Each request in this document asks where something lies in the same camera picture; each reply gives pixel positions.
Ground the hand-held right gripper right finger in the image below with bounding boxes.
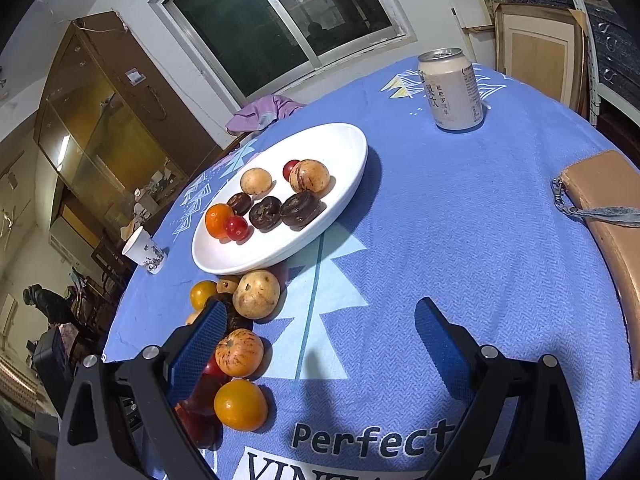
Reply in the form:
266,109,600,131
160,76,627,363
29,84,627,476
415,297,586,480

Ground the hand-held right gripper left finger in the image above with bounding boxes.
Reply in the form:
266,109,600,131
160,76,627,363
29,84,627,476
55,301,228,480

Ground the speckled peach-coloured fruit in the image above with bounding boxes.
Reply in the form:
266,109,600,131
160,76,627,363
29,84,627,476
215,328,265,379

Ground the dark purple plum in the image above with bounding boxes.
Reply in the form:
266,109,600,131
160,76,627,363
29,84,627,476
175,375,231,416
175,402,223,451

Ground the yellow tomato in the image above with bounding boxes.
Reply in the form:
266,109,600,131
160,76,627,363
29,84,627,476
213,379,269,432
190,280,219,311

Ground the white round plate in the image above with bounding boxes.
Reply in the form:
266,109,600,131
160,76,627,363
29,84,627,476
192,123,369,276

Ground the small dark mangosteen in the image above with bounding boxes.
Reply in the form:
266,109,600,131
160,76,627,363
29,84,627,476
227,192,253,217

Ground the large dark mangosteen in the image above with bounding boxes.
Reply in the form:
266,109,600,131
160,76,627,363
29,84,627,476
279,190,327,232

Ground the large speckled beige fruit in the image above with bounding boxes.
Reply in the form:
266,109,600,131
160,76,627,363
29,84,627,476
289,159,331,195

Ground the white printed paper cup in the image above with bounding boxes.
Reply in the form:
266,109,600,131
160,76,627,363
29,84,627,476
122,226,165,276

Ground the dark wooden chair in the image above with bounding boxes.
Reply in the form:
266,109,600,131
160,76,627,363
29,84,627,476
92,240,126,286

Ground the black bulky object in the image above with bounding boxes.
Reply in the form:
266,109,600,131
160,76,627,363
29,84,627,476
31,327,71,401

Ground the white crumpled bag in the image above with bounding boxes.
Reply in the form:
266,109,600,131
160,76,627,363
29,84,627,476
127,187,161,226

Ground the brown wooden chair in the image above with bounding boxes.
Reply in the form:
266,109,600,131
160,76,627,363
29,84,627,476
220,132,257,155

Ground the tan pouch with tassel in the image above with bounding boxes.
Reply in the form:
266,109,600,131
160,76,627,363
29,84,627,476
551,150,640,381

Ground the wooden glass display cabinet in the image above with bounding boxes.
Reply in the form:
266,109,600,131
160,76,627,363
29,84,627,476
32,11,223,221

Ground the purple garment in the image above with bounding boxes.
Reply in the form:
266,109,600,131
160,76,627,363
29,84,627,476
226,95,307,136

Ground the white beverage can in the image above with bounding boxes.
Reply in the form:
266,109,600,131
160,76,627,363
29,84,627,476
417,47,485,132

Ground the sliding glass window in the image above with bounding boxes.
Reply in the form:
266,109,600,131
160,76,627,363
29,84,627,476
148,0,418,106

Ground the white metal shelf rack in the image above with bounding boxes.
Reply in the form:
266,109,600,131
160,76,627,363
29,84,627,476
555,0,640,126

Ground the stack of dark patterned boxes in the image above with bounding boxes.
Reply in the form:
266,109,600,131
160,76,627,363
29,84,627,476
585,0,640,96

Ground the wooden picture frame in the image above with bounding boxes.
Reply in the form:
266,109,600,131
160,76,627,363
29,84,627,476
492,2,590,117

